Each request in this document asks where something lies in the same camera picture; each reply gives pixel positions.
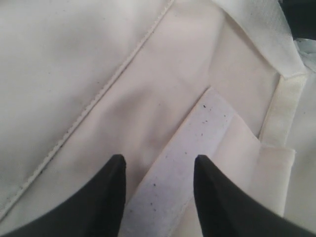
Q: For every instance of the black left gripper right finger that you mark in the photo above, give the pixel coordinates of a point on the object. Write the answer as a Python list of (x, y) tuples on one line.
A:
[(224, 210)]

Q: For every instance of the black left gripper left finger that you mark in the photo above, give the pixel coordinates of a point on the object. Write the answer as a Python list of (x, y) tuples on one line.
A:
[(96, 210)]

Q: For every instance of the cream duffel bag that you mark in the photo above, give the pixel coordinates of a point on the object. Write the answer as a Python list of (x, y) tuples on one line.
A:
[(159, 82)]

